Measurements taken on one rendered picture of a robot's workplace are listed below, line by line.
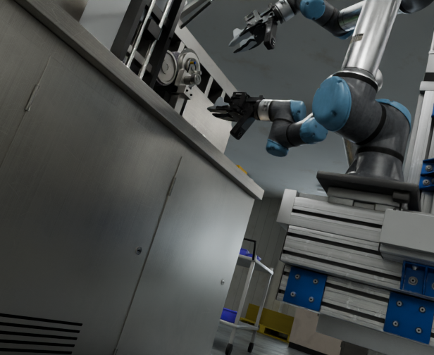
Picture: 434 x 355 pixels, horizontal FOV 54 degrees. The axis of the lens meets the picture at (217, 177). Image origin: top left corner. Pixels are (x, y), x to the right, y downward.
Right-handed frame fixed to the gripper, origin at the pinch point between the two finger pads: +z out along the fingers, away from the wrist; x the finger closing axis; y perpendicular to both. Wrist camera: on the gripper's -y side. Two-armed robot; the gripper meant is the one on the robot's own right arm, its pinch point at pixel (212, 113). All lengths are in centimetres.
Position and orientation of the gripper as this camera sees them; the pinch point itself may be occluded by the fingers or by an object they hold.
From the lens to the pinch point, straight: 161.4
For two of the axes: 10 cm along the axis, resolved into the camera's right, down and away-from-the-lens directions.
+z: -8.4, -1.2, 5.3
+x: -4.6, -3.6, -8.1
